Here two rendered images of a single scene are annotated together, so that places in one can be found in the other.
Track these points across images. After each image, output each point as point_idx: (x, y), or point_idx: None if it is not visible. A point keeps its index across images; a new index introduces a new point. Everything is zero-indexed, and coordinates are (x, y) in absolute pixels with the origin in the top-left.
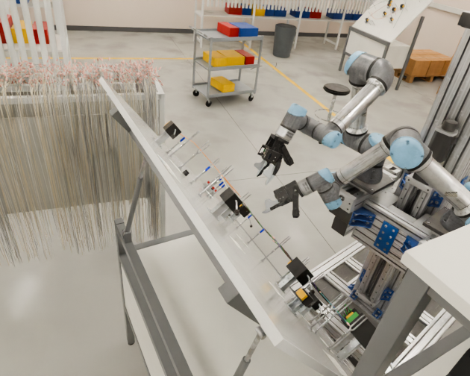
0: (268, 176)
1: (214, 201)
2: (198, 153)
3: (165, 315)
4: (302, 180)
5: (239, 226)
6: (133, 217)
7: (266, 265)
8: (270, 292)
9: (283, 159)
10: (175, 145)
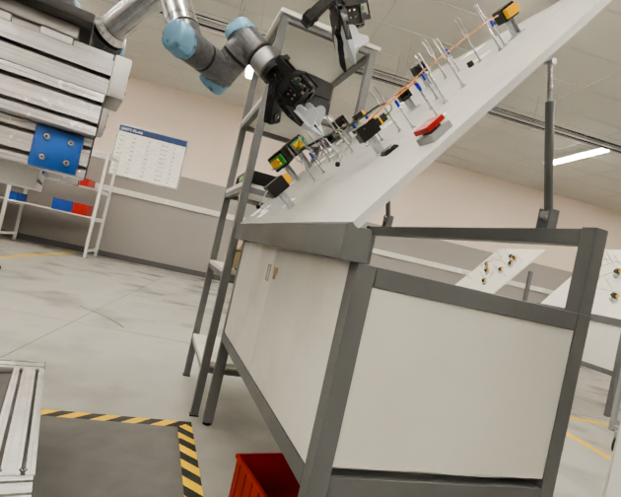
0: (345, 55)
1: (421, 120)
2: (465, 36)
3: (439, 227)
4: (275, 50)
5: (340, 198)
6: (544, 178)
7: (343, 160)
8: (388, 106)
9: (317, 17)
10: (497, 34)
